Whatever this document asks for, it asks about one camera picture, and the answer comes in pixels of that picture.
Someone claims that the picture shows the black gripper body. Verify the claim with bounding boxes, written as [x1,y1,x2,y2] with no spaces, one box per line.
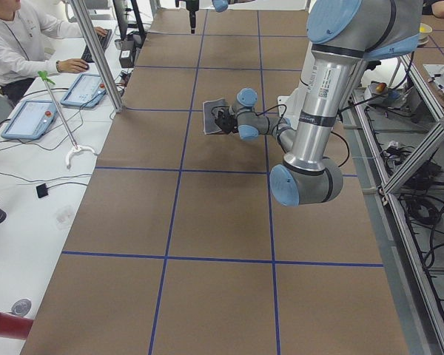
[215,108,238,134]
[181,0,200,15]

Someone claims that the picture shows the pink towel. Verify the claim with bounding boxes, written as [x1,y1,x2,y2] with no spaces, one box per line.
[203,98,227,135]

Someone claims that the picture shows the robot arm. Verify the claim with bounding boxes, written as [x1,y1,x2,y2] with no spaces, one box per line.
[203,1,423,206]
[183,0,252,34]

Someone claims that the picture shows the black monitor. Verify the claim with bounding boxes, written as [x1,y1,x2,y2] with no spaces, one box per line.
[112,0,147,44]

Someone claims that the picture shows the black box with label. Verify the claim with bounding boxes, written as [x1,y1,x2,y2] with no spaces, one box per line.
[119,40,136,69]

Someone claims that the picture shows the black keyboard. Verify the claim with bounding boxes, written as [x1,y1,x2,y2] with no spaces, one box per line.
[80,28,113,64]

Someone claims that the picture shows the black computer mouse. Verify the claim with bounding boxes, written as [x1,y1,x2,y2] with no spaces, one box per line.
[73,61,90,72]

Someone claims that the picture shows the far teach pendant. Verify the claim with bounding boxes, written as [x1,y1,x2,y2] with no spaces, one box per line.
[60,73,107,109]

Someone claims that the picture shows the teach pendant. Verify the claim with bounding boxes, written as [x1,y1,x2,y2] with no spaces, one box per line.
[1,100,57,140]
[60,73,107,109]

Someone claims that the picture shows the grabber stick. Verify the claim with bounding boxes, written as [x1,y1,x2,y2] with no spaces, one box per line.
[38,71,97,169]

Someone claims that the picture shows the seated person white shirt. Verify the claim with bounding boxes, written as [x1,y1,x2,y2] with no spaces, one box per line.
[0,0,110,101]

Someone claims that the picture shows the near teach pendant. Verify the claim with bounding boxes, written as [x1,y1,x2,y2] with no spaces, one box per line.
[1,100,57,140]

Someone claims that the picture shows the grey control box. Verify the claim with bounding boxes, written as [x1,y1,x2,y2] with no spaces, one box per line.
[406,87,433,124]

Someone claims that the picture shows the red fire extinguisher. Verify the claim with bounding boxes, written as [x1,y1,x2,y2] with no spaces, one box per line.
[0,312,34,340]

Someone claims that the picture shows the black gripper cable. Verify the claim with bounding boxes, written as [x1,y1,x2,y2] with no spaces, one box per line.
[257,103,351,169]

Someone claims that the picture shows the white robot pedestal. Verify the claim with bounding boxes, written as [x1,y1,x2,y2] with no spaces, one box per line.
[277,69,309,126]

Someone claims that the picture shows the aluminium frame post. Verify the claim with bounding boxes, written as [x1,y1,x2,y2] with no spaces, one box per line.
[70,0,123,113]

